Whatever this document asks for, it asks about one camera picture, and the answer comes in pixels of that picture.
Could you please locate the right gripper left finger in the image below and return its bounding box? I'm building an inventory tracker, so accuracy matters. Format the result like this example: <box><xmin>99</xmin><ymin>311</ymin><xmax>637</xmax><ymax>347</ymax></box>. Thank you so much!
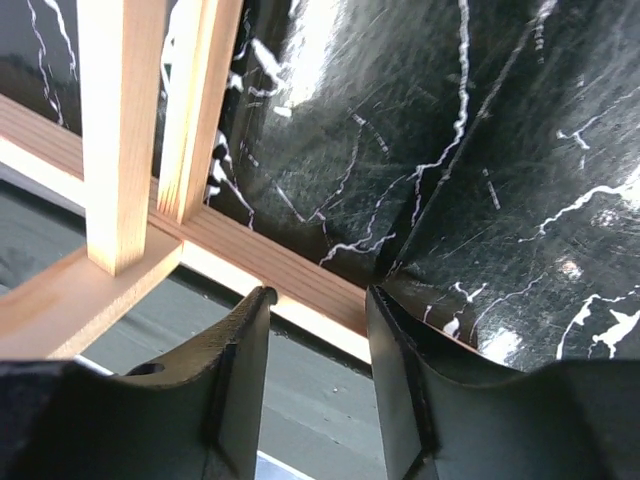
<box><xmin>1</xmin><ymin>287</ymin><xmax>277</xmax><ymax>479</ymax></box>

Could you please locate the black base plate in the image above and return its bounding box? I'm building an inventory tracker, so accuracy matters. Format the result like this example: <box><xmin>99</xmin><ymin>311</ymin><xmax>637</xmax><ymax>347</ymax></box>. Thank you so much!
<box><xmin>1</xmin><ymin>181</ymin><xmax>386</xmax><ymax>479</ymax></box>

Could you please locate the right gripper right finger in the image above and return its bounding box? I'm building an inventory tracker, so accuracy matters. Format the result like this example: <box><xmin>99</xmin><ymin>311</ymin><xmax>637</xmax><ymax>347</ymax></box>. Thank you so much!
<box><xmin>366</xmin><ymin>286</ymin><xmax>639</xmax><ymax>479</ymax></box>

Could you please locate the black marble pattern mat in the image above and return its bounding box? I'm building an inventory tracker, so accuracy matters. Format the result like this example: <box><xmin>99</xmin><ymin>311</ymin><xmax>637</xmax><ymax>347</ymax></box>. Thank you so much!
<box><xmin>205</xmin><ymin>1</ymin><xmax>639</xmax><ymax>370</ymax></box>

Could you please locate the wooden hanger stand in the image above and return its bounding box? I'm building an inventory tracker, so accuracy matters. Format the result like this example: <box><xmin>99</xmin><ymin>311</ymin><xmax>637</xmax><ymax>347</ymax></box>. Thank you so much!
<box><xmin>1</xmin><ymin>1</ymin><xmax>370</xmax><ymax>361</ymax></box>

